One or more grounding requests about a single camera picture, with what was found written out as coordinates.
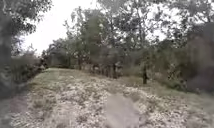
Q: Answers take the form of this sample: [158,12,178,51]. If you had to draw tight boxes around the wood of trees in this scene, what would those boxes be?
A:
[41,0,214,94]

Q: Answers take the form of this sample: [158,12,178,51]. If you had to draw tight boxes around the dry leaf-strewn grass ground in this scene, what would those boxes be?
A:
[0,67,214,128]

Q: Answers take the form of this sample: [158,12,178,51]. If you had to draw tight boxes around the dark bushes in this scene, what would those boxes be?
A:
[0,0,53,99]

